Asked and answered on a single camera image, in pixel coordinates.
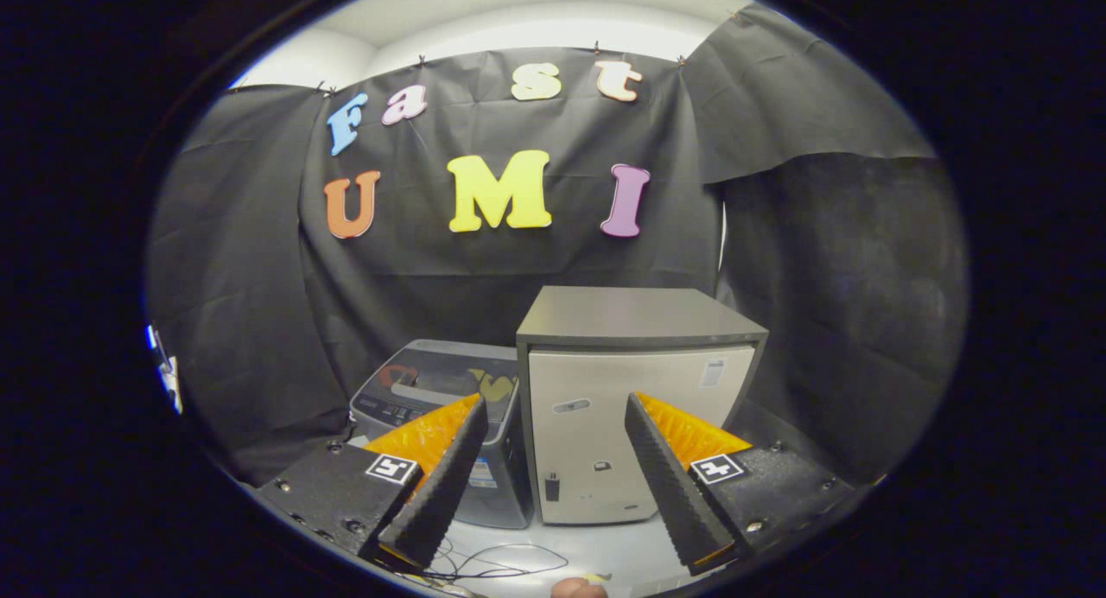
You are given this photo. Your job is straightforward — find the grey washing machine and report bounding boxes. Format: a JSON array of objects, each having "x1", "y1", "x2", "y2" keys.
[{"x1": 348, "y1": 339, "x2": 534, "y2": 530}]

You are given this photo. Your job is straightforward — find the thin black cable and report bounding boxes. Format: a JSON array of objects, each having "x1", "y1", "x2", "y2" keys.
[{"x1": 423, "y1": 538, "x2": 571, "y2": 582}]

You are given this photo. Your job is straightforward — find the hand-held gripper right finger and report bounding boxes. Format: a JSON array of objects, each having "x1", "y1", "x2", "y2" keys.
[{"x1": 625, "y1": 391, "x2": 856, "y2": 576}]

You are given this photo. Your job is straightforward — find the silver cabinet with dark top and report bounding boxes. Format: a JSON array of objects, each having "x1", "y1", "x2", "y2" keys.
[{"x1": 516, "y1": 285, "x2": 770, "y2": 526}]

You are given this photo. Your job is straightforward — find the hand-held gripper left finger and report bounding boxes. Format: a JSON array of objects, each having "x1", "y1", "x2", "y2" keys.
[{"x1": 257, "y1": 393, "x2": 490, "y2": 573}]

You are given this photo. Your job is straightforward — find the black backdrop cloth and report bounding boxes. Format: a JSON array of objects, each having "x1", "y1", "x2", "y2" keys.
[{"x1": 145, "y1": 2, "x2": 969, "y2": 487}]

